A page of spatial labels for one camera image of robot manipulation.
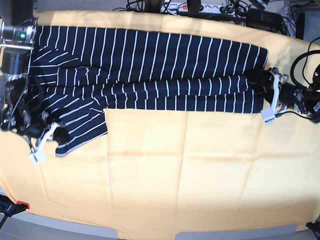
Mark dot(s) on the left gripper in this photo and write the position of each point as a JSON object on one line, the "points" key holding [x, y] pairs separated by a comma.
{"points": [[276, 90]]}

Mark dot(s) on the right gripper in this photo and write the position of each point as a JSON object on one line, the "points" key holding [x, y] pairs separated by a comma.
{"points": [[29, 124]]}

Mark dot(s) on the navy white striped T-shirt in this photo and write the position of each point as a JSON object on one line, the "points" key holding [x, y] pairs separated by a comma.
{"points": [[78, 72]]}

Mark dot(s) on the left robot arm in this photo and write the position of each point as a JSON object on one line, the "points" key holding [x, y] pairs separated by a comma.
{"points": [[311, 93]]}

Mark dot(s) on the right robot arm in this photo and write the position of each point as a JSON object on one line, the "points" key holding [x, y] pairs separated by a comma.
{"points": [[17, 38]]}

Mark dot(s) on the black power adapter box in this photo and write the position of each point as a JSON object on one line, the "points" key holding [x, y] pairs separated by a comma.
{"points": [[263, 20]]}

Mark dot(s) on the blue red clamp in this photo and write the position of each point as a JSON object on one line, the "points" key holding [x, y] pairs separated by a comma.
{"points": [[9, 208]]}

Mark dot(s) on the white power strip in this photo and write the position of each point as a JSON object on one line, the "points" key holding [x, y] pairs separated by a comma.
{"points": [[182, 8]]}

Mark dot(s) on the yellow table cloth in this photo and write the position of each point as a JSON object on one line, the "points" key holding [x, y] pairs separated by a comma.
{"points": [[156, 174]]}

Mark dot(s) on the black clamp right corner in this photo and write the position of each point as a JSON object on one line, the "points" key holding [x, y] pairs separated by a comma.
{"points": [[315, 228]]}

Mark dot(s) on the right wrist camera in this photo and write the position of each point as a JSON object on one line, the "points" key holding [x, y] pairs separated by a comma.
{"points": [[37, 157]]}

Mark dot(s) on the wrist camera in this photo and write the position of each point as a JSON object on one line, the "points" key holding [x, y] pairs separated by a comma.
{"points": [[37, 157], [268, 116]]}

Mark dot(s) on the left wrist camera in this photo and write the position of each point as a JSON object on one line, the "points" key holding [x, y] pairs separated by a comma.
{"points": [[268, 116]]}

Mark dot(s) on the black camera stand pole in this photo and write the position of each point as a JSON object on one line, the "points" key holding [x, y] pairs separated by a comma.
{"points": [[153, 6]]}

